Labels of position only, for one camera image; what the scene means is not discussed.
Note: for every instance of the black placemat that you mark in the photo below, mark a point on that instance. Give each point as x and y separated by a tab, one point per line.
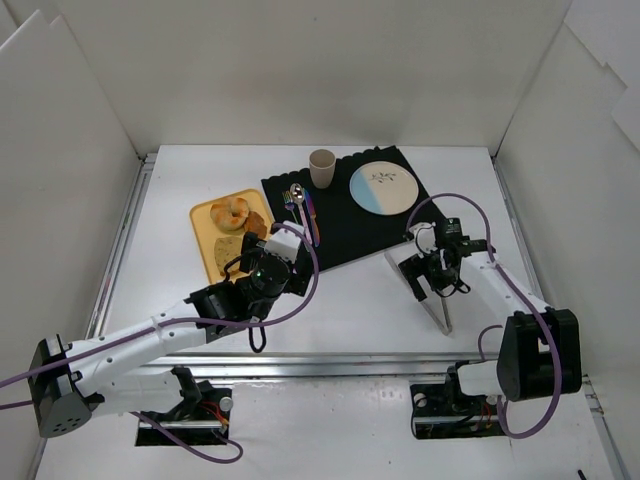
347	231

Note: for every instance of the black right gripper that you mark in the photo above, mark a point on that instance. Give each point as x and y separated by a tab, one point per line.
417	267

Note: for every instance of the white and blue plate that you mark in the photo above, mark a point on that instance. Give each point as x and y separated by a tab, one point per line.
383	188

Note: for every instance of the seeded bread slice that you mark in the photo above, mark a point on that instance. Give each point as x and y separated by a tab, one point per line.
225	250

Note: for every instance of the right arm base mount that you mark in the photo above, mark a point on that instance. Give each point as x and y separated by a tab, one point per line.
441	411

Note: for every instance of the stainless steel tongs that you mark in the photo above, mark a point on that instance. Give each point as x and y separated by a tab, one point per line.
435	306

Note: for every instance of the iridescent fork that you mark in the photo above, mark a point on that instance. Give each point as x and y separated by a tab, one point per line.
297	212

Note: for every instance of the silver spoon pink handle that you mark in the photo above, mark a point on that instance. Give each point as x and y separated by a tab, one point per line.
298	196

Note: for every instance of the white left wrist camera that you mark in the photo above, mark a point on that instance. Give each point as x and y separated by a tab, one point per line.
284	243

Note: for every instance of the iridescent knife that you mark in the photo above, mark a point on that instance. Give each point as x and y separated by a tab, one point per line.
312	216

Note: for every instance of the bagel with orange patches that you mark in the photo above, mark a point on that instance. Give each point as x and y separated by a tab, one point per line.
230	213

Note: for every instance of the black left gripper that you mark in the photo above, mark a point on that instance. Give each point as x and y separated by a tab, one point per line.
302	270

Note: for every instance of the beige cup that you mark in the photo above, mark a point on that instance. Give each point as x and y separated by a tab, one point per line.
322	163

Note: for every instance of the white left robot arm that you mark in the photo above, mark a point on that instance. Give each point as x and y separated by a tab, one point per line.
71	383

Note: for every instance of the yellow serving tray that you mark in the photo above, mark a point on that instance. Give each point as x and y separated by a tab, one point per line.
207	233

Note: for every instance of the brown glazed pastry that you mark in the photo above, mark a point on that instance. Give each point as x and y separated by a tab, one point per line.
256	224

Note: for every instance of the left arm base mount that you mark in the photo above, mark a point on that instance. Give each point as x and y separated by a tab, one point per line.
201	416

